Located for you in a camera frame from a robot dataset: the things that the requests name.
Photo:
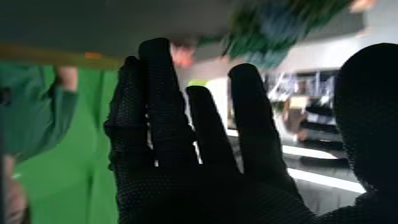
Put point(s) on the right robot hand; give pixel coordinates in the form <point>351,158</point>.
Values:
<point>177,186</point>

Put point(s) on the person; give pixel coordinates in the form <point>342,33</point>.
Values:
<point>35,110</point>

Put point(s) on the bright pink flower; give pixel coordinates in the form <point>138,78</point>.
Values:
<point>181,55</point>

